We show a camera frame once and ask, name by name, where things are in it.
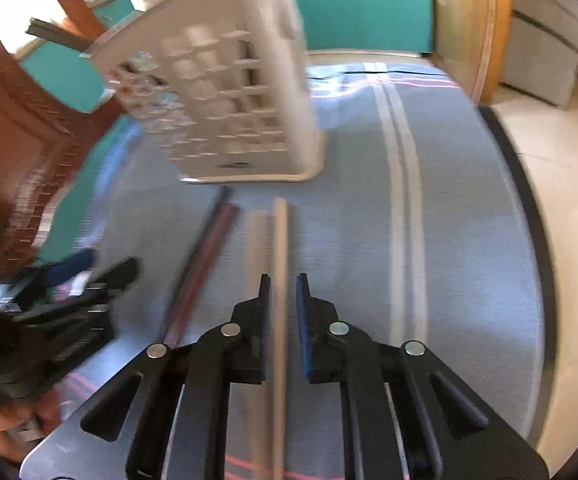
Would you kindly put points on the person's left hand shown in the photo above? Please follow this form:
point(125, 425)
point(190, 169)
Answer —
point(6, 422)

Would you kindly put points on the blue striped towel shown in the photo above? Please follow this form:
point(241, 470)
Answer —
point(349, 210)

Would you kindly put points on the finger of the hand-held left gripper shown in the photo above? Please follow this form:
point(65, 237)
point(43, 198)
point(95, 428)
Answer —
point(69, 266)
point(114, 275)

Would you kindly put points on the beige chopstick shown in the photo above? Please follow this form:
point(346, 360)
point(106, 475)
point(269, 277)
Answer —
point(256, 250)
point(280, 260)

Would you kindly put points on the black chopstick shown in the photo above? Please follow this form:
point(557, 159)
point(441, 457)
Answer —
point(204, 240)

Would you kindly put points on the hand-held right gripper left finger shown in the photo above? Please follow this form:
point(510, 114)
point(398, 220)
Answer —
point(265, 320)

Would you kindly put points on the red-brown chopstick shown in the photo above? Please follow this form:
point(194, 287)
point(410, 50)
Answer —
point(214, 250)

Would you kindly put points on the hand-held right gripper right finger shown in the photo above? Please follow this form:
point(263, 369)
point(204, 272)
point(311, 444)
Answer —
point(303, 320)

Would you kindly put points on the white plastic laundry basket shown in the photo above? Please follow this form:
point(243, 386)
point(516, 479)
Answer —
point(299, 110)

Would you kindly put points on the carved wooden chair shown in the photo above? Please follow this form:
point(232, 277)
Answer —
point(19, 135)

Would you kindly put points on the grey drawer cabinet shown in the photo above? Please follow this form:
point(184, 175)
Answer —
point(539, 50)

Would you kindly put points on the light wooden panel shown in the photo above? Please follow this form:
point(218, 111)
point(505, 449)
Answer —
point(469, 20)

